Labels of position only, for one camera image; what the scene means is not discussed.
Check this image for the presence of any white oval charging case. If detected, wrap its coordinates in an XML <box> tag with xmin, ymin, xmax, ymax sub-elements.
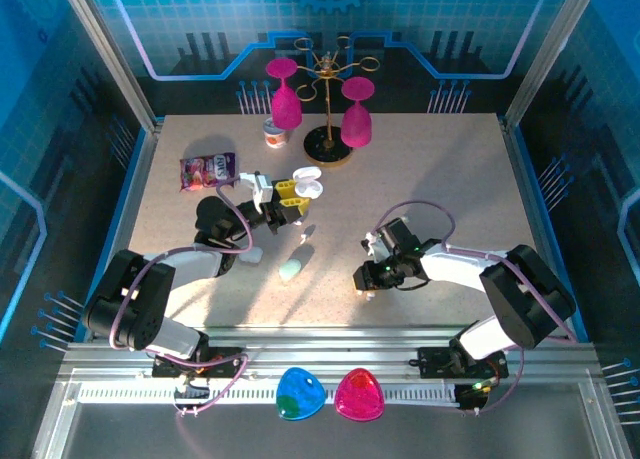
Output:
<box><xmin>292</xmin><ymin>165</ymin><xmax>325</xmax><ymax>201</ymax></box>

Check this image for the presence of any purple candy bag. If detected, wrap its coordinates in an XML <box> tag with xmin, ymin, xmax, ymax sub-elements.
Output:
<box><xmin>179</xmin><ymin>151</ymin><xmax>238</xmax><ymax>193</ymax></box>

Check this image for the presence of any gold glass rack black base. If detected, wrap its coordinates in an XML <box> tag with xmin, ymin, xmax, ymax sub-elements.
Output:
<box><xmin>293</xmin><ymin>35</ymin><xmax>381</xmax><ymax>168</ymax></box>

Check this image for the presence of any pink wine glass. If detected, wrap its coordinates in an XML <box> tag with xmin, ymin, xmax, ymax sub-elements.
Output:
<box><xmin>340</xmin><ymin>76</ymin><xmax>376</xmax><ymax>149</ymax></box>
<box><xmin>264</xmin><ymin>57</ymin><xmax>304</xmax><ymax>130</ymax></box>

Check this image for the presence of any pink triangular plate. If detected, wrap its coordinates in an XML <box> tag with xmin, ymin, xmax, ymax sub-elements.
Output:
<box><xmin>333</xmin><ymin>367</ymin><xmax>386</xmax><ymax>423</ymax></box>

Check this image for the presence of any blue triangular plate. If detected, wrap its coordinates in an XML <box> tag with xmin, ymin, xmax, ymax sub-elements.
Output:
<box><xmin>276</xmin><ymin>366</ymin><xmax>327</xmax><ymax>422</ymax></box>

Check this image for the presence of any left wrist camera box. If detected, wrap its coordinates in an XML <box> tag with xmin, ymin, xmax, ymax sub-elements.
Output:
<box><xmin>239</xmin><ymin>170</ymin><xmax>276</xmax><ymax>206</ymax></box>

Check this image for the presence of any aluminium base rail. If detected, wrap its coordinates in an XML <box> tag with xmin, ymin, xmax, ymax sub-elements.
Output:
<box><xmin>58</xmin><ymin>326</ymin><xmax>604</xmax><ymax>386</ymax></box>

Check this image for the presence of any aluminium table side rail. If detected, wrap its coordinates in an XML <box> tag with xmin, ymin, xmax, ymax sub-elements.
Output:
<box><xmin>498</xmin><ymin>114</ymin><xmax>590</xmax><ymax>343</ymax></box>
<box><xmin>87</xmin><ymin>118</ymin><xmax>165</xmax><ymax>343</ymax></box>

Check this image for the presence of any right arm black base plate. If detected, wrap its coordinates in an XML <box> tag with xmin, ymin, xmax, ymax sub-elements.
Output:
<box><xmin>416</xmin><ymin>346</ymin><xmax>510</xmax><ymax>380</ymax></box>

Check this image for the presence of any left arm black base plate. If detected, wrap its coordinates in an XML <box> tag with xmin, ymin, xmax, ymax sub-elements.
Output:
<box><xmin>148</xmin><ymin>345</ymin><xmax>247</xmax><ymax>380</ymax></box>

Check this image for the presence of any black control board with wires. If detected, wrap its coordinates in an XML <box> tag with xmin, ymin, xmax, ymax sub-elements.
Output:
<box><xmin>453</xmin><ymin>378</ymin><xmax>495</xmax><ymax>415</ymax></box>
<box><xmin>172</xmin><ymin>376</ymin><xmax>212</xmax><ymax>418</ymax></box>

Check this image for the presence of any white slotted cable duct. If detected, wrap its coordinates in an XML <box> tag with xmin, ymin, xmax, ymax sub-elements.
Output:
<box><xmin>78</xmin><ymin>385</ymin><xmax>459</xmax><ymax>407</ymax></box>

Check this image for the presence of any aluminium frame post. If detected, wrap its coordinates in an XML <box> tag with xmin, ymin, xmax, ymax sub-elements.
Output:
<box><xmin>501</xmin><ymin>0</ymin><xmax>595</xmax><ymax>130</ymax></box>
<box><xmin>55</xmin><ymin>0</ymin><xmax>164</xmax><ymax>133</ymax></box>

